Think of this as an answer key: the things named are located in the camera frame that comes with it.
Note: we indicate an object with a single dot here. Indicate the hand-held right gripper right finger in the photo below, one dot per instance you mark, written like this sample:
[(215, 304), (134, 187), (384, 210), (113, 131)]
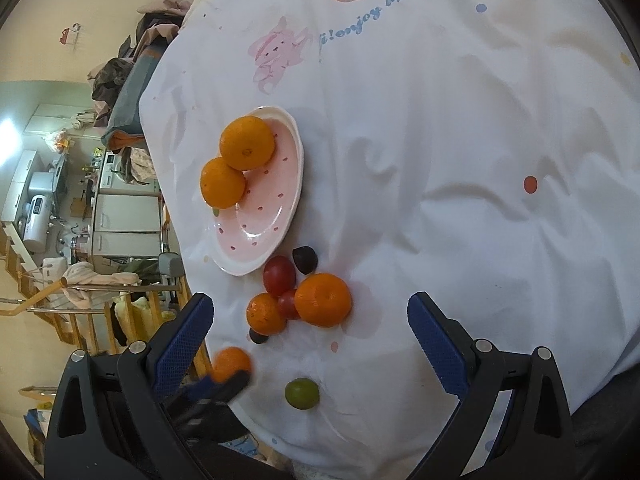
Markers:
[(437, 347)]

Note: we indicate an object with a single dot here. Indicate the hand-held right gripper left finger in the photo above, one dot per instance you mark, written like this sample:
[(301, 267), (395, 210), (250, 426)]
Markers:
[(182, 347)]

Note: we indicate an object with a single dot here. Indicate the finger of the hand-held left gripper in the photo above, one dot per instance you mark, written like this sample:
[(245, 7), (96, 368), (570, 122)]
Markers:
[(220, 392)]

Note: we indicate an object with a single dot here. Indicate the small orange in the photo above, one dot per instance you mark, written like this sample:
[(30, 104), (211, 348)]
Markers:
[(265, 313), (230, 362)]

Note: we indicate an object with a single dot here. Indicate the dark purple grape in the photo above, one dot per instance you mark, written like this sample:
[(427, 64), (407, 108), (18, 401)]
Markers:
[(304, 259), (258, 336)]

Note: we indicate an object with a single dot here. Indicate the green grape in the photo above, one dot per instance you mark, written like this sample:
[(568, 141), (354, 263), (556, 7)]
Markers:
[(302, 393)]

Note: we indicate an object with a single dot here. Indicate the medium orange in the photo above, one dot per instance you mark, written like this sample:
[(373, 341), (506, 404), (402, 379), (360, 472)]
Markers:
[(322, 300)]

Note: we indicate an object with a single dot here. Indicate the pink dotted ceramic plate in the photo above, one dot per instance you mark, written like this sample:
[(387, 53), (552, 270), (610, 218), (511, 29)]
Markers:
[(265, 200)]

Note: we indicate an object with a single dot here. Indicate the white base cabinet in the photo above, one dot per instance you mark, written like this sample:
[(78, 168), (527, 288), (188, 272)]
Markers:
[(125, 212), (125, 246)]

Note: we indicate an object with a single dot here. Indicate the wooden chair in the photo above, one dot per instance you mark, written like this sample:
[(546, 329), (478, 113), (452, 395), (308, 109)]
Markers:
[(45, 291)]

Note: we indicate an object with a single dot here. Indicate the large orange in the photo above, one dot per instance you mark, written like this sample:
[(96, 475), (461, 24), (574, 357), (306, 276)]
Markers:
[(222, 182), (247, 142)]

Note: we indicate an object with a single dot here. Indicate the person's grey pants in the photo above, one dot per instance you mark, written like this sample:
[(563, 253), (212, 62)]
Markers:
[(605, 410)]

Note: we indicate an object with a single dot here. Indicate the floral cloth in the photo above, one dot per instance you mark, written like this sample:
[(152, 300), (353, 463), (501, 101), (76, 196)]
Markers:
[(140, 167)]

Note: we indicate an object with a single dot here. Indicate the white washing machine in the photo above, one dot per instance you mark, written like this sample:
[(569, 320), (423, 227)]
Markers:
[(112, 172)]

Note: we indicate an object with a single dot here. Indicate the white water heater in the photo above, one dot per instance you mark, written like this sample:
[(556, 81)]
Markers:
[(37, 220)]

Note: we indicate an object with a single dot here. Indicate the white cartoon printed blanket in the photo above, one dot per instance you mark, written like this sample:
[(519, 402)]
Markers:
[(450, 135)]

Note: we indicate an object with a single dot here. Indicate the orange plastic bag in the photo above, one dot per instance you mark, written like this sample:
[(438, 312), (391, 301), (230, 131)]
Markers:
[(60, 140)]

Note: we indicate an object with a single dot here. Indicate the grey and orange cushion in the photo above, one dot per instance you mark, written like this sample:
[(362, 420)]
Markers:
[(130, 105)]

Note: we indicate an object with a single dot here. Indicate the hanging cream towel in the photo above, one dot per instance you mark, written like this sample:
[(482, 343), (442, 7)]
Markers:
[(82, 117)]

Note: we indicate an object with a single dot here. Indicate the pile of dark clothes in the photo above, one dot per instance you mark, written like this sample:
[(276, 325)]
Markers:
[(150, 35)]

